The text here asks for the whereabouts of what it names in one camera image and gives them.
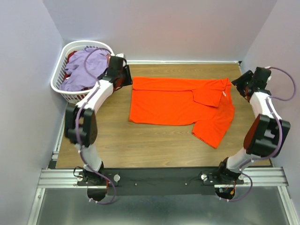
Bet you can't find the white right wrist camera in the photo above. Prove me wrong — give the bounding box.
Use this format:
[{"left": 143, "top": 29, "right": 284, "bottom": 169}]
[{"left": 265, "top": 66, "right": 272, "bottom": 81}]

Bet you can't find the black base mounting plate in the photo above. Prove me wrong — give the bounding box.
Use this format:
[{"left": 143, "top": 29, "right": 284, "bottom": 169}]
[{"left": 76, "top": 167, "right": 244, "bottom": 199}]

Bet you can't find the aluminium frame rail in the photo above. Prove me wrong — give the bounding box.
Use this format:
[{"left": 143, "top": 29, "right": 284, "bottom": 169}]
[{"left": 28, "top": 166, "right": 300, "bottom": 225}]

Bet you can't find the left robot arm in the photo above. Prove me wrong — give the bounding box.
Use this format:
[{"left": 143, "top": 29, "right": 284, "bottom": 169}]
[{"left": 64, "top": 53, "right": 132, "bottom": 185}]

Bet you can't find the lavender t-shirt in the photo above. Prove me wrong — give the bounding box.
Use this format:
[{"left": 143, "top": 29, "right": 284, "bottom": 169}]
[{"left": 59, "top": 46, "right": 111, "bottom": 92}]

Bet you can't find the white plastic laundry basket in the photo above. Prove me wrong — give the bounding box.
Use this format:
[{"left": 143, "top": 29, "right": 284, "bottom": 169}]
[{"left": 50, "top": 40, "right": 115, "bottom": 104}]

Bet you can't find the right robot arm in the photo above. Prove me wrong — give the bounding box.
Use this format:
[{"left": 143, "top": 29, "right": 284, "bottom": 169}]
[{"left": 215, "top": 66, "right": 291, "bottom": 184}]

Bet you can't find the orange t-shirt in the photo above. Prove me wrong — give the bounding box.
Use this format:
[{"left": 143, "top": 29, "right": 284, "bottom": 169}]
[{"left": 129, "top": 77, "right": 235, "bottom": 149}]

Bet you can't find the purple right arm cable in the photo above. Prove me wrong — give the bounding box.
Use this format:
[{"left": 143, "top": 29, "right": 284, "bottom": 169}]
[{"left": 217, "top": 67, "right": 295, "bottom": 202}]

